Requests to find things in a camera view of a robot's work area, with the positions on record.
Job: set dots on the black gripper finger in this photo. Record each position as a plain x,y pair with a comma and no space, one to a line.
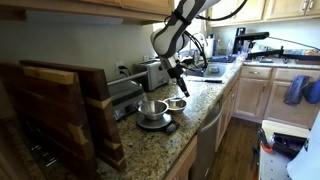
184,90

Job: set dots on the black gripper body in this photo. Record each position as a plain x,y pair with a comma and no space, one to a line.
176,73

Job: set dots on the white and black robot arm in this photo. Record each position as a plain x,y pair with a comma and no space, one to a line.
169,40

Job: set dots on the small steel bowl with food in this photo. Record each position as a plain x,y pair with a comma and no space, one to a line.
176,105

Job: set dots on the stainless steel toaster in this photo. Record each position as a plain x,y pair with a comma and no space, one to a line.
156,74

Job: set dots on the kitchen sink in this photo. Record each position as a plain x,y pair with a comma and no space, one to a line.
213,70

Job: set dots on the large steel mixing bowl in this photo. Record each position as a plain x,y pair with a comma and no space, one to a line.
153,110

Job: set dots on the round digital kitchen scale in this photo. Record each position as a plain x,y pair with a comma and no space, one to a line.
166,124

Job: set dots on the stainless panini grill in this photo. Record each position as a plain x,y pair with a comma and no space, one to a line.
126,95

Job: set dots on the upper wooden cabinets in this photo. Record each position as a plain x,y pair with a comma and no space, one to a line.
126,12

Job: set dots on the wooden cabinets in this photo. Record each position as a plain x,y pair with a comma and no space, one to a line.
257,93
126,12

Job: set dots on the lower wooden cabinets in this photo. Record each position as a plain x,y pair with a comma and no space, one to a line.
257,93

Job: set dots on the dark wooden cutting board rear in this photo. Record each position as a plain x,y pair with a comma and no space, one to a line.
99,109

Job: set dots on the dark wooden cutting board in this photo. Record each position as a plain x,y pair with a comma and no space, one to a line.
99,109
50,102

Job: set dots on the blue oven mitt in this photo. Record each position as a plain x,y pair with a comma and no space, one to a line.
293,94

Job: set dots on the blue hanging towel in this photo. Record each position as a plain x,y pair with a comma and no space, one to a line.
311,92

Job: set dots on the dark wooden cutting board front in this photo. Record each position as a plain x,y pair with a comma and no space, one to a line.
50,102

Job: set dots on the black handled kitchen knife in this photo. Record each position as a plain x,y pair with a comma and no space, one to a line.
205,80

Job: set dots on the wall power outlet with plug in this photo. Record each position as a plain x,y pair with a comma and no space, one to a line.
121,69

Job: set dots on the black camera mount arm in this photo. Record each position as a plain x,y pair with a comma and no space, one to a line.
246,43

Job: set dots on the stainless dishwasher with handle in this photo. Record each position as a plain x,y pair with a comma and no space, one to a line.
206,143

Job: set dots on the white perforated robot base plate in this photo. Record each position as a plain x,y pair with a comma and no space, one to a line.
274,165

